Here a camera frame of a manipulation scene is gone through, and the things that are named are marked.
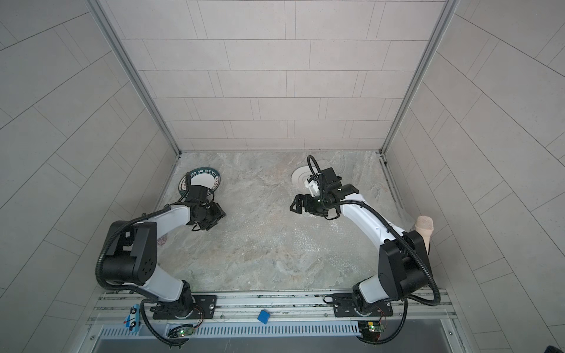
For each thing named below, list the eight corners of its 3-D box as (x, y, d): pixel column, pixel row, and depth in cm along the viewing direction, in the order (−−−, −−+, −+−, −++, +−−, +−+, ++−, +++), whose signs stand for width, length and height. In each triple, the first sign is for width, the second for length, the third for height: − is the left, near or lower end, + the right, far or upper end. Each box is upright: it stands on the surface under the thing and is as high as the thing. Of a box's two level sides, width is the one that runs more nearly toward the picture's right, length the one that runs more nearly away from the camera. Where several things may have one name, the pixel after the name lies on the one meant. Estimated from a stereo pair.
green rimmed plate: (177, 195, 101) (175, 192, 98) (187, 171, 110) (185, 167, 108) (216, 196, 101) (214, 192, 98) (223, 171, 110) (221, 167, 108)
